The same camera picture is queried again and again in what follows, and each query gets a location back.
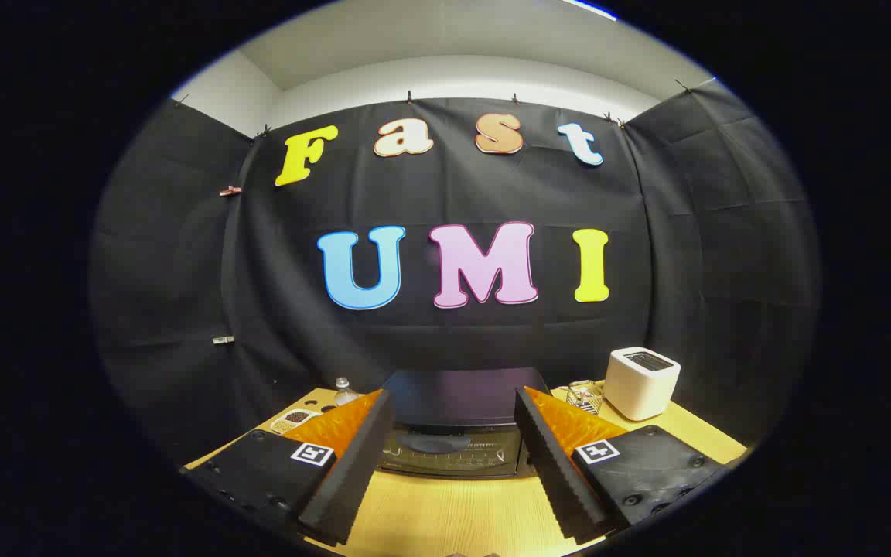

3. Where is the metal wire holder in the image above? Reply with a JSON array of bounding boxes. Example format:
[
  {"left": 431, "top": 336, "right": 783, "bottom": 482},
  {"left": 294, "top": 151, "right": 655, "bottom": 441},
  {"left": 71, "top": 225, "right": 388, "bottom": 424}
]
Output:
[{"left": 567, "top": 379, "right": 606, "bottom": 416}]

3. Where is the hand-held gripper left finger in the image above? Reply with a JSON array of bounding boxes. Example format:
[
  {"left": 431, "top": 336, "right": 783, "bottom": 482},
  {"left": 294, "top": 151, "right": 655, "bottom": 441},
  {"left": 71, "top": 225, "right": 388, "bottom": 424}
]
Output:
[{"left": 183, "top": 389, "right": 396, "bottom": 546}]

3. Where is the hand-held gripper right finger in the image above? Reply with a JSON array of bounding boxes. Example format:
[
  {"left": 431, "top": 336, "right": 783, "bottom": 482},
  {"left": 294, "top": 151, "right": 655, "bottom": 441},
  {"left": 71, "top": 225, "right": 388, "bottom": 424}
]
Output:
[{"left": 514, "top": 386, "right": 729, "bottom": 545}]

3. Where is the white divided dish of beans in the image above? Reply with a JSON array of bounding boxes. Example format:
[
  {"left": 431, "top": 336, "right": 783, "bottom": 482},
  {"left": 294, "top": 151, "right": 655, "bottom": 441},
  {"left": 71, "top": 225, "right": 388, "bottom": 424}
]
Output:
[{"left": 270, "top": 408, "right": 321, "bottom": 436}]

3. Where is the black toaster oven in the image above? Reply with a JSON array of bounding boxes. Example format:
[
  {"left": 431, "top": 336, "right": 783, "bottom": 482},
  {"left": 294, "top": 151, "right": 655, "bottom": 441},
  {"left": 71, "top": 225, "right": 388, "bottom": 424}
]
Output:
[{"left": 378, "top": 367, "right": 553, "bottom": 480}]

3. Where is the white bread toaster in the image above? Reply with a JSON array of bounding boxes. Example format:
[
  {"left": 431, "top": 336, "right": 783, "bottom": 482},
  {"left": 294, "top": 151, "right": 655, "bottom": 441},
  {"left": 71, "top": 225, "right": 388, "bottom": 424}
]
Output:
[{"left": 604, "top": 347, "right": 681, "bottom": 422}]

